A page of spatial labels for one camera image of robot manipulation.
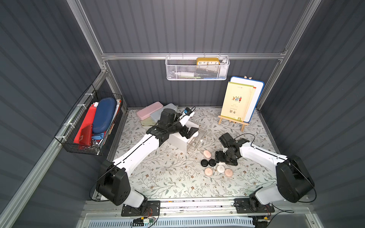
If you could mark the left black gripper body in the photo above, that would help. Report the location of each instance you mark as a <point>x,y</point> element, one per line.
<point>187,131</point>

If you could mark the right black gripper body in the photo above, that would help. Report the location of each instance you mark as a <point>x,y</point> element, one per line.
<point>225,156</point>

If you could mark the clear plastic drawer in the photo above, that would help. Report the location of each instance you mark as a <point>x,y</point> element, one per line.
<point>199,139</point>

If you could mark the white drawer cabinet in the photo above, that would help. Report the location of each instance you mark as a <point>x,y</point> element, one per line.
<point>180,142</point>

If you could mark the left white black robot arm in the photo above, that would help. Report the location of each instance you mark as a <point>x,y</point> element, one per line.
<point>113,181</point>

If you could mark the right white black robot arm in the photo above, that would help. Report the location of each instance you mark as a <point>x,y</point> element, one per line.
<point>293,180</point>

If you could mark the grey-blue pencil case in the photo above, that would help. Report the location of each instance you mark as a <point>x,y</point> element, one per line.
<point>155,116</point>

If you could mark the green book box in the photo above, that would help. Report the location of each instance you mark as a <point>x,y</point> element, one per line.
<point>148,122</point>

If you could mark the wooden easel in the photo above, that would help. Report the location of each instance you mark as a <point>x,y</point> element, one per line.
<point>233,119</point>

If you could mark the white earphone case lower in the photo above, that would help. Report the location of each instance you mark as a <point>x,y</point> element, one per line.
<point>220,169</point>

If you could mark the black earphone case middle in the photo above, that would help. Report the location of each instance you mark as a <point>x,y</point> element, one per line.
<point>212,163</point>

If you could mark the black earphone case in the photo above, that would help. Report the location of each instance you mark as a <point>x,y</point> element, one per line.
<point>212,163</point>
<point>204,163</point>

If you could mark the pink earphone case upper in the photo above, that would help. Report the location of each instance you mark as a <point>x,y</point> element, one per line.
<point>207,154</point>

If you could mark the pink earphone case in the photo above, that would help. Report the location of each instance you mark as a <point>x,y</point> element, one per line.
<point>228,173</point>
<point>208,172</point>
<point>207,154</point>

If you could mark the pink earphone case lower right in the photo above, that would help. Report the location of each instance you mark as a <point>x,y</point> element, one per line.
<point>228,173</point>

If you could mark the pink pencil case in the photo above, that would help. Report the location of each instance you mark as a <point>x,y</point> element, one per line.
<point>148,110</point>

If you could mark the black earphone case left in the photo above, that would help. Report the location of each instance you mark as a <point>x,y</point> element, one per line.
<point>204,163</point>

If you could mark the pink earphone case lower left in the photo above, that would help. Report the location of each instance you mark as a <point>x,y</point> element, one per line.
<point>208,172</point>

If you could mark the yellow booklet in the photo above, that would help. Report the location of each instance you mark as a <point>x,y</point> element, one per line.
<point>237,101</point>

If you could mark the blue-framed whiteboard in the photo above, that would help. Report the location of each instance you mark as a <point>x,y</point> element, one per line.
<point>258,85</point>

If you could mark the navy blue case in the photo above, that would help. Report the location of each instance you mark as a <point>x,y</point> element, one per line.
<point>104,115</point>

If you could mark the yellow clock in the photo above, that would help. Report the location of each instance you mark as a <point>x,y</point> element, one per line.
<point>204,61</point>

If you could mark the red folder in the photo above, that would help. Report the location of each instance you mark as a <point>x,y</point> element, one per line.
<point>84,135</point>

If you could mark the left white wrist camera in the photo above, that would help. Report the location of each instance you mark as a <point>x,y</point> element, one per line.
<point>187,113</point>

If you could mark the white wire wall basket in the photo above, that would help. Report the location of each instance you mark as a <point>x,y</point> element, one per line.
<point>184,68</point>

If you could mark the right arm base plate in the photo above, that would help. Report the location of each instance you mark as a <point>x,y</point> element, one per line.
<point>249,206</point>

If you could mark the black wire side basket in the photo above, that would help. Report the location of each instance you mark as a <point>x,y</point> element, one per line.
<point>101,143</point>

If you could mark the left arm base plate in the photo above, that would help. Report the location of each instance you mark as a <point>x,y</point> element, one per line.
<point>148,208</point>

